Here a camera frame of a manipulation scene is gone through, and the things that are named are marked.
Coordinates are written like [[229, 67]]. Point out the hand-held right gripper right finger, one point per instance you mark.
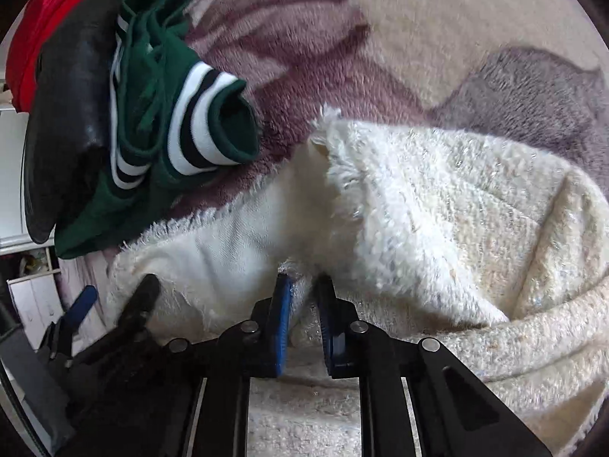
[[330, 338]]

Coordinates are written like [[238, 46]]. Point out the floral plush blanket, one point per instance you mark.
[[333, 33]]

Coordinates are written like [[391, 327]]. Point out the red quilt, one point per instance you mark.
[[47, 14]]

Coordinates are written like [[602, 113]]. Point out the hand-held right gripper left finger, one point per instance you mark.
[[281, 328]]

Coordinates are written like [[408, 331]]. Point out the white wardrobe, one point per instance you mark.
[[12, 176]]

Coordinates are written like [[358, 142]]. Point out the white fuzzy sweater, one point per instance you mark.
[[428, 200]]

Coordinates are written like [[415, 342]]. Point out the black leather jacket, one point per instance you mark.
[[66, 104]]

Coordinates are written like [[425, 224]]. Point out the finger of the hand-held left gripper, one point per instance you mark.
[[82, 305]]

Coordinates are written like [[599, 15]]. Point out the person's left hand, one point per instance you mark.
[[119, 376]]

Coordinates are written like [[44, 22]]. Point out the green striped garment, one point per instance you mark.
[[157, 71]]

